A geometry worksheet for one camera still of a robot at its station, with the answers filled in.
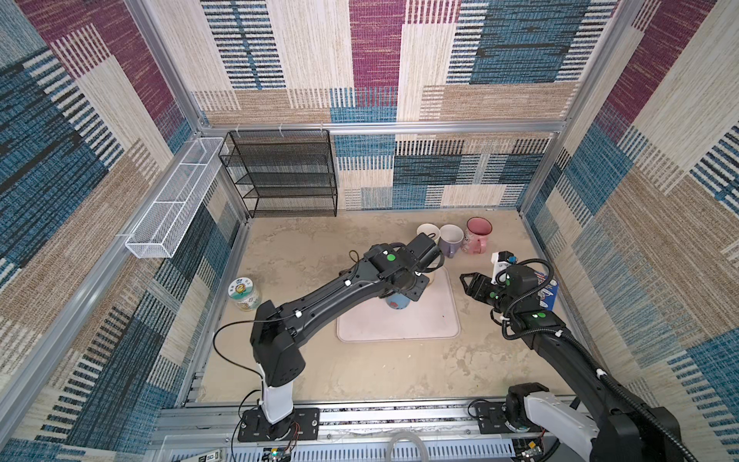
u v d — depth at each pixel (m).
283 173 1.09
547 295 0.94
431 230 1.03
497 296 0.71
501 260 0.75
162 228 0.71
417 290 0.68
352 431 0.73
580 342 0.92
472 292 0.75
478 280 0.74
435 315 0.94
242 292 0.89
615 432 0.39
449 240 1.06
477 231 1.02
